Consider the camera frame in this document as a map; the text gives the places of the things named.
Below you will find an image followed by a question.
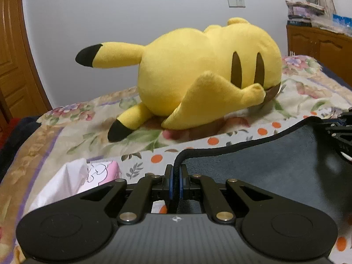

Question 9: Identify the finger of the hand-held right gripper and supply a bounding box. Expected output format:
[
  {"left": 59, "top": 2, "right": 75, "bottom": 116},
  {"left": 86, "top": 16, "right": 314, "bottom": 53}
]
[
  {"left": 325, "top": 126, "right": 352, "bottom": 162},
  {"left": 331, "top": 111, "right": 352, "bottom": 128}
]

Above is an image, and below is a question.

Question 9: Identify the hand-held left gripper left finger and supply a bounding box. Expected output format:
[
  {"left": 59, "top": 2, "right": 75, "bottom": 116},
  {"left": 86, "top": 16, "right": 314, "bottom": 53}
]
[{"left": 80, "top": 165, "right": 173, "bottom": 225}]

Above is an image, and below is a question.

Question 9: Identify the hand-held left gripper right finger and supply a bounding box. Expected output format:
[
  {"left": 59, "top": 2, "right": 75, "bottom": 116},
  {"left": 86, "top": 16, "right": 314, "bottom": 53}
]
[{"left": 176, "top": 164, "right": 273, "bottom": 224}]

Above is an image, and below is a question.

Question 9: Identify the dark grey towel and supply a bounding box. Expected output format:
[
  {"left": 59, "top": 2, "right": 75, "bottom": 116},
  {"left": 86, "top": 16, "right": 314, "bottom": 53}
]
[{"left": 167, "top": 116, "right": 352, "bottom": 227}]

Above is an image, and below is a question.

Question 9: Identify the white pink cloth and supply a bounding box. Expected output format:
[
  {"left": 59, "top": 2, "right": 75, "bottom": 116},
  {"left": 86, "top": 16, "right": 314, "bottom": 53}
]
[{"left": 27, "top": 158, "right": 123, "bottom": 213}]

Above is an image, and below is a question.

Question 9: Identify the wooden cabinet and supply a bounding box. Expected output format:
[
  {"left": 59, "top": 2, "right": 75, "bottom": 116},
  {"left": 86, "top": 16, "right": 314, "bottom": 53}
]
[{"left": 286, "top": 24, "right": 352, "bottom": 78}]

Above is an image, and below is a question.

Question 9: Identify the blue plastic packet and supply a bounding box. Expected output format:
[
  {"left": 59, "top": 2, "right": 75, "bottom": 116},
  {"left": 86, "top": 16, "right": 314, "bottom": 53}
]
[{"left": 331, "top": 13, "right": 352, "bottom": 37}]

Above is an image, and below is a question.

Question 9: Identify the floral bed sheet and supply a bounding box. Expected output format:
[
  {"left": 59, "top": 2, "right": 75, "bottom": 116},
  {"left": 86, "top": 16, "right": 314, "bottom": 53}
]
[{"left": 0, "top": 55, "right": 352, "bottom": 264}]

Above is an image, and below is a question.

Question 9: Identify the yellow plush toy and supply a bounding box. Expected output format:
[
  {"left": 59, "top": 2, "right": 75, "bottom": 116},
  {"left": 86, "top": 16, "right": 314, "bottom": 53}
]
[{"left": 75, "top": 17, "right": 282, "bottom": 143}]

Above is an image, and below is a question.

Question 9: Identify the stack of books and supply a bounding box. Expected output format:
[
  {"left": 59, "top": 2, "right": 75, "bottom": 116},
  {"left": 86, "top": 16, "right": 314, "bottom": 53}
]
[{"left": 285, "top": 0, "right": 325, "bottom": 28}]

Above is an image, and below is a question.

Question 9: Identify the dark blue blanket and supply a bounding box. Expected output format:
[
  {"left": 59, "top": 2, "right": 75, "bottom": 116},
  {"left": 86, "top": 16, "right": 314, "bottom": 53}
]
[{"left": 0, "top": 116, "right": 42, "bottom": 180}]

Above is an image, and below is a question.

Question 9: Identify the red cloth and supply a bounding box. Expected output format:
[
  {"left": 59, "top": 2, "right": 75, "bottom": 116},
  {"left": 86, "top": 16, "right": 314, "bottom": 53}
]
[{"left": 0, "top": 118, "right": 18, "bottom": 150}]

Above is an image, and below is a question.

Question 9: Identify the wooden door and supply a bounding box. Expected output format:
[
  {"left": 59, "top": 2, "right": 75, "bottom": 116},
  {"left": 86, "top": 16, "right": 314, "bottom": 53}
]
[{"left": 0, "top": 0, "right": 53, "bottom": 123}]

